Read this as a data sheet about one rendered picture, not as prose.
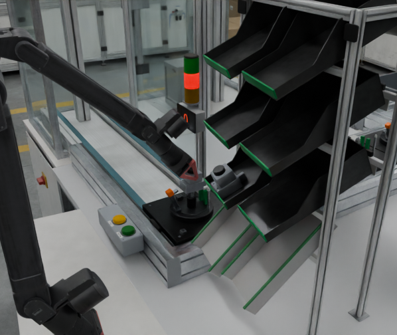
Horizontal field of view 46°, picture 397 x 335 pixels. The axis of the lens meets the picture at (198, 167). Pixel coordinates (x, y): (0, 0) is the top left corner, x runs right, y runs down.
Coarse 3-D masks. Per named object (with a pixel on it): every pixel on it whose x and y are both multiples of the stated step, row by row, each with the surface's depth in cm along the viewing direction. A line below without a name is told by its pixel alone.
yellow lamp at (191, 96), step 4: (196, 88) 154; (188, 92) 154; (192, 92) 153; (196, 92) 154; (188, 96) 154; (192, 96) 154; (196, 96) 154; (188, 100) 155; (192, 100) 155; (196, 100) 155
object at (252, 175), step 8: (240, 152) 122; (232, 160) 122; (240, 160) 123; (248, 160) 123; (232, 168) 123; (240, 168) 121; (248, 168) 120; (256, 168) 119; (208, 176) 121; (248, 176) 118; (256, 176) 116; (264, 176) 112; (208, 184) 118; (248, 184) 115; (256, 184) 112; (264, 184) 113; (240, 192) 111; (248, 192) 112; (224, 200) 115; (232, 200) 111; (240, 200) 112
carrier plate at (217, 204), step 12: (144, 204) 155; (156, 204) 155; (168, 204) 155; (216, 204) 155; (156, 216) 149; (168, 216) 149; (168, 228) 143; (180, 228) 143; (192, 228) 143; (180, 240) 138
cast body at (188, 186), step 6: (192, 168) 144; (186, 174) 144; (192, 174) 143; (198, 174) 144; (180, 180) 146; (186, 180) 145; (192, 180) 143; (198, 180) 145; (180, 186) 147; (186, 186) 143; (192, 186) 144; (198, 186) 146; (186, 192) 144
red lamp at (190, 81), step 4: (184, 72) 153; (184, 76) 153; (188, 76) 151; (192, 76) 151; (196, 76) 151; (184, 80) 153; (188, 80) 152; (192, 80) 151; (196, 80) 152; (184, 84) 155; (188, 84) 152; (192, 84) 152; (196, 84) 153; (188, 88) 153; (192, 88) 153
